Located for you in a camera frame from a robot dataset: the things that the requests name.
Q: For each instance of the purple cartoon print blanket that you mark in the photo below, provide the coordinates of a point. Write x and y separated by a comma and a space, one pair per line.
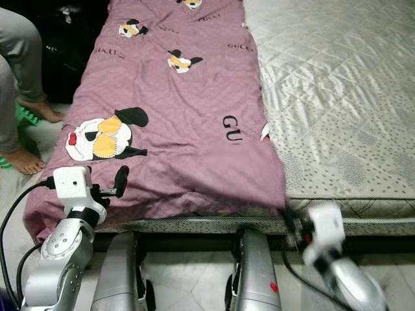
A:
188, 97

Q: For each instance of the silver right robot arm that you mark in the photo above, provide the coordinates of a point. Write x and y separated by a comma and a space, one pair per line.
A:
353, 282

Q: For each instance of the silver right robot leg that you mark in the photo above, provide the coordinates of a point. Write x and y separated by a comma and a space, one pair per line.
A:
256, 278

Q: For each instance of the silver robot leg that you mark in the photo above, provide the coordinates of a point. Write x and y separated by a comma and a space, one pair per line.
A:
120, 278
256, 278

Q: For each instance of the silver left robot leg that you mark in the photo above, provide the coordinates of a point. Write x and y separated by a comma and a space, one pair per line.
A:
120, 278

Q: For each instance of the person's bare foot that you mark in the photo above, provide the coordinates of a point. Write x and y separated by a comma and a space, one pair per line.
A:
45, 111
26, 162

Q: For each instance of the dark purple round object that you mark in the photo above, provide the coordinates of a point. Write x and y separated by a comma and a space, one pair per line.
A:
6, 301

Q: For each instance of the person's grey trouser leg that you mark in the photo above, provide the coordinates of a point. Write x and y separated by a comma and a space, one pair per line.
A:
8, 110
23, 45

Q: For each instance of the black bag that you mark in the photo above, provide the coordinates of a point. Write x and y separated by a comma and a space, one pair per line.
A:
71, 52

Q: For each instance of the quilted beige mattress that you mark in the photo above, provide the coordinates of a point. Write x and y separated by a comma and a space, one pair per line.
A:
337, 84

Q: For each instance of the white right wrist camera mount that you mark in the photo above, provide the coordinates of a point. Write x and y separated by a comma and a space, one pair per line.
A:
325, 223

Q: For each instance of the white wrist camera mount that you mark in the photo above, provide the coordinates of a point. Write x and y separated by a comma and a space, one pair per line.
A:
74, 188
325, 223

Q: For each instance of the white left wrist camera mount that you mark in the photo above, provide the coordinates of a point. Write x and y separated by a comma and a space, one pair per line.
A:
74, 188

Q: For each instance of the dark bed frame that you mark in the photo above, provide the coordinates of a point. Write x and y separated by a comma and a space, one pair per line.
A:
194, 243

